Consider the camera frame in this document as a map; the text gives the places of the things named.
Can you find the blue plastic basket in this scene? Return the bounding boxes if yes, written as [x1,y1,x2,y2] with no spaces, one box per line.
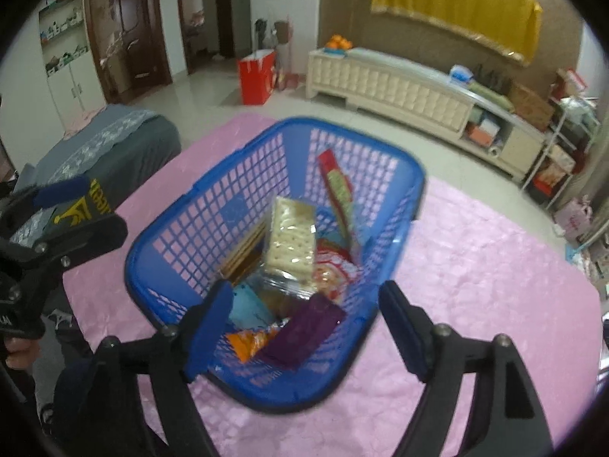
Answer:
[125,117,425,414]

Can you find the purple snack packet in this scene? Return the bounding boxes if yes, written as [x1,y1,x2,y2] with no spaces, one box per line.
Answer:
[256,293,346,369]

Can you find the plate of oranges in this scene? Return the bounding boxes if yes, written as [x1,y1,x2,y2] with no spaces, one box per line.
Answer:
[323,34,353,55]

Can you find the cream tv cabinet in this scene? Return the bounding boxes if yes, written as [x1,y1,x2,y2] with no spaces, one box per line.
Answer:
[306,48,544,183]

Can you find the yellow wall cloth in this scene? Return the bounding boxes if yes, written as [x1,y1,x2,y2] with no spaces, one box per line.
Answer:
[371,0,543,66]

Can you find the red green snack packet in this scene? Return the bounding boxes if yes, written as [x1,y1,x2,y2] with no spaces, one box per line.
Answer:
[318,149,362,265]

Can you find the green cracker packet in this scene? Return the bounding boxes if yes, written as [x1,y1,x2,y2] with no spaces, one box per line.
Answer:
[219,220,266,286]

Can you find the blue cartoon snack bag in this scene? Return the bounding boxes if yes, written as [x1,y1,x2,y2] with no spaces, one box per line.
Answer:
[225,284,285,363]

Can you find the person's left hand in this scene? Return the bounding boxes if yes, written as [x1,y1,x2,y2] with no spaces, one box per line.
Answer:
[4,337,40,370]

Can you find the brown cardboard box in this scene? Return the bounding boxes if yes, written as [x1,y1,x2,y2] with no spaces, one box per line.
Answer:
[508,81,554,132]

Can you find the pink tablecloth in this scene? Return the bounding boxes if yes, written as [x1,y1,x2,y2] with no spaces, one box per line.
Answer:
[64,113,603,456]

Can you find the blue tissue pack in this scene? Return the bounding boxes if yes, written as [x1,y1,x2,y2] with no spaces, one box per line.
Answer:
[449,64,474,88]

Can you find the grey chair with lace cover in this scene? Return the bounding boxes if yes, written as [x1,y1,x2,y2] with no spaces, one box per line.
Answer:
[11,104,182,246]

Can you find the green folded cloth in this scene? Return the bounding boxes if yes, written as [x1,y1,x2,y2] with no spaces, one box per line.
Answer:
[467,80,515,113]

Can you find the white wall shelf cabinet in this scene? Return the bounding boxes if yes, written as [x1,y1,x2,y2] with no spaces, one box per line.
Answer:
[38,0,106,129]

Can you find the pink shopping bag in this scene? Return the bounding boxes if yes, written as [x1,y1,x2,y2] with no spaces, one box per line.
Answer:
[553,196,593,241]

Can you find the white metal shelf rack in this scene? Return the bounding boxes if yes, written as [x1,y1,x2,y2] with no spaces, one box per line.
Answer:
[521,68,601,211]

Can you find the orange red snack packet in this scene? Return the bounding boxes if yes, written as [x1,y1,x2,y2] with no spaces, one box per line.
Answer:
[314,237,359,304]

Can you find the dark wooden door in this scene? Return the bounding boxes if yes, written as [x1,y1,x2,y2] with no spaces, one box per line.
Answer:
[115,0,170,93]

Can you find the red paper bag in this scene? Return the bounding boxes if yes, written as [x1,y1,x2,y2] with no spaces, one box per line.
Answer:
[238,50,276,106]

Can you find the clear soda cracker packet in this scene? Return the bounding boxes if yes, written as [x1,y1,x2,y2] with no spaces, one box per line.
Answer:
[261,196,317,299]

